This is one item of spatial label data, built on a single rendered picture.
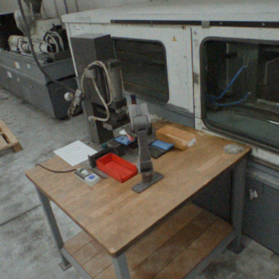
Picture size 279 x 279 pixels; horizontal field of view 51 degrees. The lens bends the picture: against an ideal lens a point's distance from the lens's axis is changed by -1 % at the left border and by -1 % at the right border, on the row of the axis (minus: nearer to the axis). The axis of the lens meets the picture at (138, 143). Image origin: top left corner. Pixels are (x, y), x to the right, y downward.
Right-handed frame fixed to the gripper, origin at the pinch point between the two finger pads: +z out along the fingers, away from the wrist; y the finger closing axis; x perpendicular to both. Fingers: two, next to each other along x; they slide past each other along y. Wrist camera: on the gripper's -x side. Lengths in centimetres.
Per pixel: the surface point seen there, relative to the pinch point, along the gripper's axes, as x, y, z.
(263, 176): -55, -69, 3
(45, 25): -145, 389, 130
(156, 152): -9.2, -14.9, 3.6
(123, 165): 13.0, -9.6, 6.7
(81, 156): 22.6, 21.1, 22.3
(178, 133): -35.5, -10.3, 3.9
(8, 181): 44, 140, 175
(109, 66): 2.9, 25.3, -40.9
